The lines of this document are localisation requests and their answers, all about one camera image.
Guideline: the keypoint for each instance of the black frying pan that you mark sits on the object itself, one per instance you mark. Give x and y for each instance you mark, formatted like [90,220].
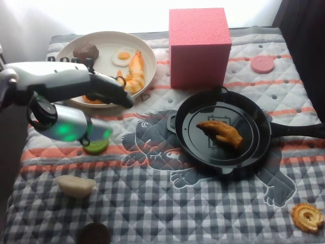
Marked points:
[198,142]

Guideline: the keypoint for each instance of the red cube box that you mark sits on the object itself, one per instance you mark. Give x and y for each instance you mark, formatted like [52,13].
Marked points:
[198,58]

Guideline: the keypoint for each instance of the large toy shrimp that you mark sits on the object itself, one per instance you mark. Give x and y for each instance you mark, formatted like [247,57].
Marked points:
[135,68]

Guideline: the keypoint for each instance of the golden fried toy snack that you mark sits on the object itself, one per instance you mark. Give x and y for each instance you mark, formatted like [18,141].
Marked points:
[223,132]

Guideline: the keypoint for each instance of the small toy shrimp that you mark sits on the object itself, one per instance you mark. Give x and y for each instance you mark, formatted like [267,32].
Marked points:
[94,101]

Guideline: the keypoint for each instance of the green sandwich cookie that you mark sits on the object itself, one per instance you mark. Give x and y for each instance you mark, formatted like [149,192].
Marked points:
[95,149]

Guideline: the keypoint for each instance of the toy fried egg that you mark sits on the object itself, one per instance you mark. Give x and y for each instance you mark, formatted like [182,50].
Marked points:
[123,56]

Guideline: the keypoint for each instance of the grey quilt with bear print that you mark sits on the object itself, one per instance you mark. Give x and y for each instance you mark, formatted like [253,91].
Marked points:
[152,203]

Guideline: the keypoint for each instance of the cream round plate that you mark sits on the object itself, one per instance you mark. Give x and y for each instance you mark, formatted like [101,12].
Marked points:
[104,50]

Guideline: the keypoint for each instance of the brown toy meatball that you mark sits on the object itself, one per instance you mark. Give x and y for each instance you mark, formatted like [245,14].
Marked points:
[85,50]

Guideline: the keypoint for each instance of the white toy dumpling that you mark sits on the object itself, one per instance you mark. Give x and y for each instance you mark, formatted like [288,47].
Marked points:
[75,186]

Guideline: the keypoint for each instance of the pink sandwich cookie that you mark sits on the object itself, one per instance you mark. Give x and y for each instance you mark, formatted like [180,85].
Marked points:
[261,64]

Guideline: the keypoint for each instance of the dark brown sandwich cookie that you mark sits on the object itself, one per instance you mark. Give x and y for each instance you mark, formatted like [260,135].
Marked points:
[94,235]

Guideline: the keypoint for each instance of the dark curtain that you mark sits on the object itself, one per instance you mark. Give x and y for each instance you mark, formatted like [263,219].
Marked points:
[304,38]

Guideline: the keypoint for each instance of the yellow swirl butter cookie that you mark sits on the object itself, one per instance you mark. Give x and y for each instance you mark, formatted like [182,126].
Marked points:
[302,218]

